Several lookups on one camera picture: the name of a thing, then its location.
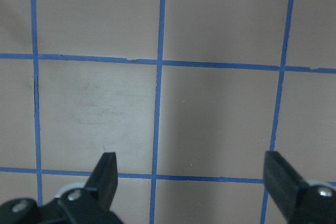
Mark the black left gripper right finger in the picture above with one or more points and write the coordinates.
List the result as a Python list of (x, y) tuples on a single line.
[(299, 200)]

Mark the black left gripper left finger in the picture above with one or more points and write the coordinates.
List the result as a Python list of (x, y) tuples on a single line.
[(88, 204)]

